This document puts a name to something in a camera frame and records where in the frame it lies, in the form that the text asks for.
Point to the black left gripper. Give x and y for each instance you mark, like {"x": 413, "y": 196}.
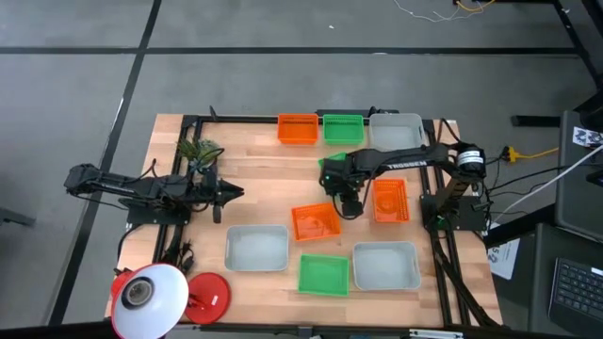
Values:
{"x": 205, "y": 190}

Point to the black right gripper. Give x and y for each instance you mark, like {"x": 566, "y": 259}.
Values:
{"x": 355, "y": 179}

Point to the orange plastic basket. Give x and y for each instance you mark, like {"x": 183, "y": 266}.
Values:
{"x": 314, "y": 222}
{"x": 298, "y": 132}
{"x": 390, "y": 201}

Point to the grey plastic bin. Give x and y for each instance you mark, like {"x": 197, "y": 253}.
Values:
{"x": 386, "y": 266}
{"x": 256, "y": 248}
{"x": 396, "y": 133}

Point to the green plastic basket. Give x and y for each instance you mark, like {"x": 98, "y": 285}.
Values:
{"x": 343, "y": 132}
{"x": 324, "y": 275}
{"x": 332, "y": 156}

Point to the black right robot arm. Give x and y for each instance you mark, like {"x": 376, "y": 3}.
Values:
{"x": 405, "y": 162}

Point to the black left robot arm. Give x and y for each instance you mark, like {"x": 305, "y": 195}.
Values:
{"x": 141, "y": 186}

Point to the green succulent in black pot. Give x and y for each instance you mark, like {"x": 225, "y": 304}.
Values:
{"x": 198, "y": 150}

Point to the red desk lamp white shade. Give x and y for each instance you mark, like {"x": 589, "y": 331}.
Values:
{"x": 151, "y": 301}

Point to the white label strip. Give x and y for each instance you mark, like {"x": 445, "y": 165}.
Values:
{"x": 435, "y": 334}

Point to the white paper sheet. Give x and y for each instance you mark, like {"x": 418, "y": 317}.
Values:
{"x": 504, "y": 259}

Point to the black floor bar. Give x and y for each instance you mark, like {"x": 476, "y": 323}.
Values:
{"x": 534, "y": 121}

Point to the black side desk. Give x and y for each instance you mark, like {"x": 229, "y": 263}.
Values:
{"x": 537, "y": 292}

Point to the grey cabinet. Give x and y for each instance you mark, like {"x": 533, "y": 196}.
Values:
{"x": 579, "y": 188}

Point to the black keyboard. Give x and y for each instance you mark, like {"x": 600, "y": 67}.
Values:
{"x": 579, "y": 292}

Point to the printed marker paper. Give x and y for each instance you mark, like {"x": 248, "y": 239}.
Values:
{"x": 584, "y": 136}

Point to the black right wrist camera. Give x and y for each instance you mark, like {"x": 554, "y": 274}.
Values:
{"x": 330, "y": 186}

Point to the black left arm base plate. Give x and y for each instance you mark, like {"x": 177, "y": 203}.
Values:
{"x": 141, "y": 214}

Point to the black aluminium table frame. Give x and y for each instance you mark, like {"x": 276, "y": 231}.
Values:
{"x": 235, "y": 119}

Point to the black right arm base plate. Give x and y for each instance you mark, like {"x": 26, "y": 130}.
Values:
{"x": 471, "y": 216}

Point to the grey floor bracket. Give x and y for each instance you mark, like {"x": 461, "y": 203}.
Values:
{"x": 14, "y": 217}

